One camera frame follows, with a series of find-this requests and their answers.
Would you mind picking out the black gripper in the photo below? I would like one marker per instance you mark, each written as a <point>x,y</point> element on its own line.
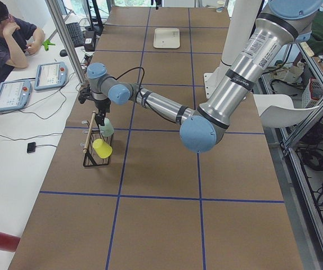
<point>102,105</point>

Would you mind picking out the pale green plastic cup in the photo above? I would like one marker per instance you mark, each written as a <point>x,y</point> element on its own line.
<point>107,129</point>

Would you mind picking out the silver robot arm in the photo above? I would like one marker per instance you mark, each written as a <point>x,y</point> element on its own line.
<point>278,24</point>

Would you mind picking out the yellow plastic cup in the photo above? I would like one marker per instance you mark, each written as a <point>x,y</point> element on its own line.
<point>103,150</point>

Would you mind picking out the cream rabbit tray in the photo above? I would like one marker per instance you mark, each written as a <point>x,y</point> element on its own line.
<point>166,38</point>

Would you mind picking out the paper cup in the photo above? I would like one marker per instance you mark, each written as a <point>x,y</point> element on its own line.
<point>220,6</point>

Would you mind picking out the teach pendant far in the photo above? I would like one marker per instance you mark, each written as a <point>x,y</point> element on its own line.
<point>51,75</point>

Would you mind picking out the teach pendant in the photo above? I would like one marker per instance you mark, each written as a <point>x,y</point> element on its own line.
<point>14,95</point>
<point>51,75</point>

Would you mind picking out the black computer mouse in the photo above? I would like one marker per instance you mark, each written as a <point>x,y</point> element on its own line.
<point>63,53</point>

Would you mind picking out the small black device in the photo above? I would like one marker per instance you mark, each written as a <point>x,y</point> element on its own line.
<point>31,147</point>

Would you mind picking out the black box on desk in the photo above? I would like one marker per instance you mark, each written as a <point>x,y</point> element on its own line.
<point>89,41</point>

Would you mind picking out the black keyboard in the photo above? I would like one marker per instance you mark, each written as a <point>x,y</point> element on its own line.
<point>76,34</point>

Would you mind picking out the green clamp tool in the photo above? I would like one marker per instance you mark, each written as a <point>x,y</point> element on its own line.
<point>46,44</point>

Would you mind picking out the teach pendant near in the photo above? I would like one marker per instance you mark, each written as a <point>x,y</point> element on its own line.
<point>14,95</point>

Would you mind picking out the seated person in blue shirt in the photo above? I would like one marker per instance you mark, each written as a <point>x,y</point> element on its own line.
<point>17,38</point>

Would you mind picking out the white chair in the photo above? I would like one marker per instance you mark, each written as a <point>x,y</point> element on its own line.
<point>278,111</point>

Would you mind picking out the white plastic basket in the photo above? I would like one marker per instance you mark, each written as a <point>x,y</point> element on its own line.
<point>312,93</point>

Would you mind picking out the wooden rack handle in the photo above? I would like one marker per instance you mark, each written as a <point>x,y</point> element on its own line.
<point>88,137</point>

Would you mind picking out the black wire cup rack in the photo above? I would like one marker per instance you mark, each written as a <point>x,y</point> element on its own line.
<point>91,159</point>

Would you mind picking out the aluminium frame post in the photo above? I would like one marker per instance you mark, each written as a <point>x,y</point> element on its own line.
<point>61,28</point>

